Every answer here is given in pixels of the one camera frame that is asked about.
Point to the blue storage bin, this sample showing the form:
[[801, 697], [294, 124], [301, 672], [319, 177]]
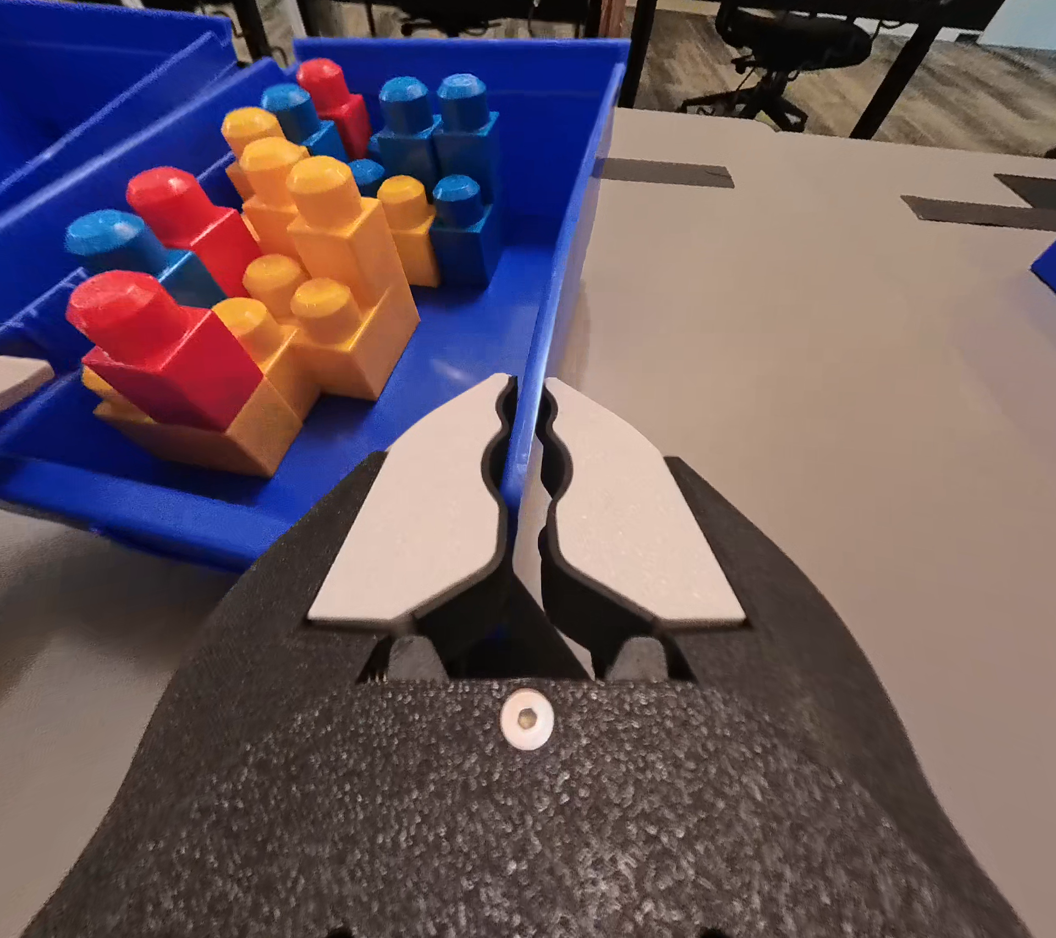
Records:
[[82, 71], [1046, 269], [330, 509]]

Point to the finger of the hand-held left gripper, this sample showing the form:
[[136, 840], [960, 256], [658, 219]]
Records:
[[21, 381]]

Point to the black tape strip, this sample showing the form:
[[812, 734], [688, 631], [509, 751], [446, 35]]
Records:
[[660, 173], [973, 213], [1031, 189]]

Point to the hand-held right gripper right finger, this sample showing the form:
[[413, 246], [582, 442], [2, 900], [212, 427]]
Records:
[[643, 542]]

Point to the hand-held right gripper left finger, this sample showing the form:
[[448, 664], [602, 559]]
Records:
[[396, 542]]

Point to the pile of mega blocks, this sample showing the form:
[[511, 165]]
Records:
[[404, 129]]

